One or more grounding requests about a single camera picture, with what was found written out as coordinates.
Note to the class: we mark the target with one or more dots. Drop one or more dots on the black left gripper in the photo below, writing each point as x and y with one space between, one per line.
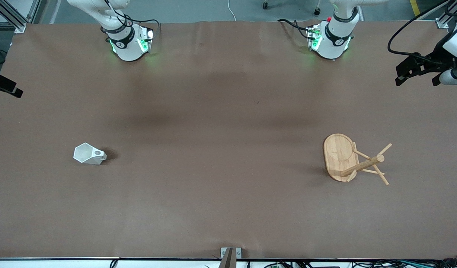
436 59

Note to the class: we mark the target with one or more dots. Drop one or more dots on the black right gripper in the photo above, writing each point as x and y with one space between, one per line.
1 84

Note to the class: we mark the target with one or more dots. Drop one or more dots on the white faceted cup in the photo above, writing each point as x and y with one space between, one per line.
88 153

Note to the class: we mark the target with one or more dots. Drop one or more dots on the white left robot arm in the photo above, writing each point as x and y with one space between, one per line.
334 48

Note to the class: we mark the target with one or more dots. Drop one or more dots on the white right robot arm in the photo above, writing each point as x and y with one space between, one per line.
128 52

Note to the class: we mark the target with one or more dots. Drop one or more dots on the wooden cup rack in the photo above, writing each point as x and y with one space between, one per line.
338 156

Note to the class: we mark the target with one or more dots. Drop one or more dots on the aluminium frame profile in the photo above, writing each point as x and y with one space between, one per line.
12 16
446 16

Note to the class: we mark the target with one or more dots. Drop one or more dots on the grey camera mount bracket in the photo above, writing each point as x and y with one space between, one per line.
230 255

